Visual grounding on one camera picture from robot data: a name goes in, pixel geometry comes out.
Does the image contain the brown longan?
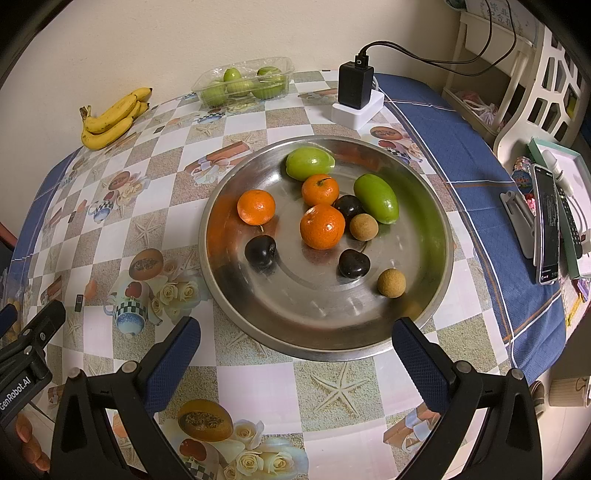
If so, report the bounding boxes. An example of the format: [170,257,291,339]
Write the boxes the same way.
[349,213,380,241]
[377,268,407,297]

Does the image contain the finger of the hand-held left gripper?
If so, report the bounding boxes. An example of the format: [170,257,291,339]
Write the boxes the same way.
[0,301,66,365]
[0,305,18,340]

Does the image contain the large orange tangerine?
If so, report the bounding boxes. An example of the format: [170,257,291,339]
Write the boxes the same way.
[300,204,346,250]

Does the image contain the grey phone stand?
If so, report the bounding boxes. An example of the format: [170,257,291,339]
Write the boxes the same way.
[500,190,539,259]

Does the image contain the white power strip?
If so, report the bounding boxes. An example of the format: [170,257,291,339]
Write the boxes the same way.
[331,78,385,130]

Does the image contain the black charger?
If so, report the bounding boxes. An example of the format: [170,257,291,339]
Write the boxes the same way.
[338,55,375,110]

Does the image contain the white plastic rack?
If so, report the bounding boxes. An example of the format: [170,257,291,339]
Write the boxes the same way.
[443,9,536,139]

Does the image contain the person's left hand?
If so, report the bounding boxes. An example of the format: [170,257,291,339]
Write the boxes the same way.
[16,413,51,472]

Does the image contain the orange tangerine with stem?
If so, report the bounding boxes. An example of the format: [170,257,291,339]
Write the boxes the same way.
[302,174,340,207]

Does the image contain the blue striped tablecloth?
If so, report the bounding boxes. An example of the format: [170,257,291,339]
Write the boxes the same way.
[14,71,568,370]

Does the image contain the plastic bag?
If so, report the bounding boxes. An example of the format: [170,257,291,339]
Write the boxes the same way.
[455,90,499,123]

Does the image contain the clear plastic fruit tray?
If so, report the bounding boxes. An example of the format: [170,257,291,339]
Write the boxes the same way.
[191,56,296,109]

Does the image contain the white printed wall paper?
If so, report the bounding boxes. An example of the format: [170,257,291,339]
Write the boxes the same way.
[464,0,541,44]

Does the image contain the white plastic chair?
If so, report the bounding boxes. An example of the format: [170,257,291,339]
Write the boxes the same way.
[492,23,591,158]

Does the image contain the black remote control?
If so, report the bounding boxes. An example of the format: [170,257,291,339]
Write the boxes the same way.
[556,187,585,257]

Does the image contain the pale green box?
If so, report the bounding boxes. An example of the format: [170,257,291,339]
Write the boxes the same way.
[527,137,591,278]

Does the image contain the pale green mango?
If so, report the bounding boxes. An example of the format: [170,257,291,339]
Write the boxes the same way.
[285,147,336,182]

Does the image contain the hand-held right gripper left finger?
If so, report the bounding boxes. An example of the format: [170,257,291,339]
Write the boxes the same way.
[50,316,202,480]

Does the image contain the yellow banana bunch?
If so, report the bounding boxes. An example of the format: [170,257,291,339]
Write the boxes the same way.
[79,87,153,151]

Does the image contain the white tube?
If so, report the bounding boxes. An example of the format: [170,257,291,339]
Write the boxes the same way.
[541,148,565,183]

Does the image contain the elongated green mango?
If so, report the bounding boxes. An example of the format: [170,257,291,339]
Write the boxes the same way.
[353,174,400,225]

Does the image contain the black smartphone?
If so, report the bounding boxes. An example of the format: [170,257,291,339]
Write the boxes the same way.
[530,164,561,284]

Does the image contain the large steel bowl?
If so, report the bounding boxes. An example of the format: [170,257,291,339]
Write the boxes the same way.
[198,135,454,361]

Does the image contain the yellow printed card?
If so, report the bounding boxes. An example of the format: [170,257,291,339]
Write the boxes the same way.
[564,277,589,326]

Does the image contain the group of green jujubes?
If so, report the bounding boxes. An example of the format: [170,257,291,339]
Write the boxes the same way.
[203,67,284,104]

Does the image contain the black cable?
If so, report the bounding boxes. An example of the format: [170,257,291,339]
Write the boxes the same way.
[406,11,518,78]
[358,0,492,77]

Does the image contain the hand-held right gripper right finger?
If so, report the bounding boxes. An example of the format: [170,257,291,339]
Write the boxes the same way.
[390,316,544,480]

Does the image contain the small colourful tin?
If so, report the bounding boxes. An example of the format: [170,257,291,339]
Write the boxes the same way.
[512,156,536,190]

